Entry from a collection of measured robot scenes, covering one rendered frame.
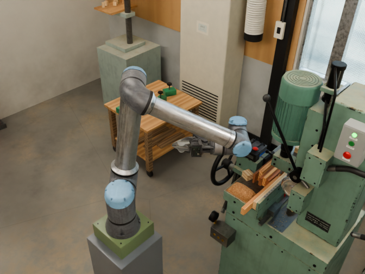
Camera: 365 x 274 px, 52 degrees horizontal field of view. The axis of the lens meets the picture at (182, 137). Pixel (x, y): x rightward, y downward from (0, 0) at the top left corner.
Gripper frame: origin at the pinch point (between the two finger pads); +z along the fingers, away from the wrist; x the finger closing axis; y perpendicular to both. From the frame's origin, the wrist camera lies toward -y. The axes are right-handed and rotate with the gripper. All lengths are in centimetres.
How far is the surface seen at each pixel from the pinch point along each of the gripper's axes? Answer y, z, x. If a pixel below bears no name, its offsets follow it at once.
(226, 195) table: 17.2, -26.6, 20.3
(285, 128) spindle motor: 23, -49, -21
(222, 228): 13, -28, 46
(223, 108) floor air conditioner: -145, -52, 37
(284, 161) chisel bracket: 17, -54, 0
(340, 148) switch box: 51, -62, -25
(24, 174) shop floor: -114, 125, 90
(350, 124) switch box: 52, -63, -36
